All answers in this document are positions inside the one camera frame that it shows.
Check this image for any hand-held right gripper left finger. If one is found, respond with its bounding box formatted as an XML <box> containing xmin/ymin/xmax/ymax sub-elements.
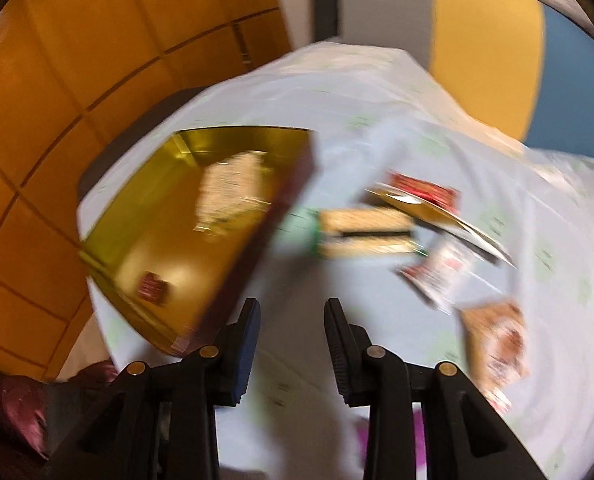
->
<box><xmin>42</xmin><ymin>297</ymin><xmax>262</xmax><ymax>480</ymax></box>

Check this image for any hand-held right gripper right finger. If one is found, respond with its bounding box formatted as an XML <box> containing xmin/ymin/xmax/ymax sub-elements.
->
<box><xmin>324</xmin><ymin>297</ymin><xmax>548</xmax><ymax>480</ymax></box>

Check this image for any purple snack packet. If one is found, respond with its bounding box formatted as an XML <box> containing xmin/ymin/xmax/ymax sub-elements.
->
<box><xmin>354</xmin><ymin>410</ymin><xmax>428</xmax><ymax>466</ymax></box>

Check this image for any clear cracker pack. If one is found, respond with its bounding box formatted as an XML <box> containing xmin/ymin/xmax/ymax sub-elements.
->
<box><xmin>307</xmin><ymin>207</ymin><xmax>420</xmax><ymax>261</ymax></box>

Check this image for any brown snack packet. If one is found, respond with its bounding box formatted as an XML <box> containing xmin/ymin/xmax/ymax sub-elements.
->
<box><xmin>459</xmin><ymin>300</ymin><xmax>530</xmax><ymax>413</ymax></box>

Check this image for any gold tin box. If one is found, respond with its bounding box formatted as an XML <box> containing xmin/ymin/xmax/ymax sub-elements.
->
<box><xmin>77</xmin><ymin>127</ymin><xmax>323</xmax><ymax>358</ymax></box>

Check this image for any gold white packet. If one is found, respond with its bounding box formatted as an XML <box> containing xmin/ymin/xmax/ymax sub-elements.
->
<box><xmin>367</xmin><ymin>187</ymin><xmax>518</xmax><ymax>268</ymax></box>

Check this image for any small red white candy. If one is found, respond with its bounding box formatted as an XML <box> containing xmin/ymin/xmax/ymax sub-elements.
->
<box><xmin>137</xmin><ymin>272</ymin><xmax>170</xmax><ymax>306</ymax></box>

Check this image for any white red snack packet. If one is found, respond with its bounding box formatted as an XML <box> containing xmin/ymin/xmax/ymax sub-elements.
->
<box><xmin>397</xmin><ymin>237</ymin><xmax>475</xmax><ymax>313</ymax></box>

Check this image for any gold rice cracker packet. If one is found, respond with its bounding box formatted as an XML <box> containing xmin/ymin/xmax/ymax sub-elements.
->
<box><xmin>194</xmin><ymin>152</ymin><xmax>273</xmax><ymax>233</ymax></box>

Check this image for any red candy wrapper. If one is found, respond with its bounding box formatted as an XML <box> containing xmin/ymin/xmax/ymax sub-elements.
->
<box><xmin>387</xmin><ymin>172</ymin><xmax>462</xmax><ymax>211</ymax></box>

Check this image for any dark red cloth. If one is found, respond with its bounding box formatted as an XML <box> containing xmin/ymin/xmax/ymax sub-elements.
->
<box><xmin>0</xmin><ymin>360</ymin><xmax>123</xmax><ymax>480</ymax></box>

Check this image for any pale blue tablecloth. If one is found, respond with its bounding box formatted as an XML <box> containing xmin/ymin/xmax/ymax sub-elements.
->
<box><xmin>74</xmin><ymin>42</ymin><xmax>594</xmax><ymax>480</ymax></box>

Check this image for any grey yellow blue chair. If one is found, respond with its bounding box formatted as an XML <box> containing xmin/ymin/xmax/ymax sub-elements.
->
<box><xmin>312</xmin><ymin>0</ymin><xmax>594</xmax><ymax>161</ymax></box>

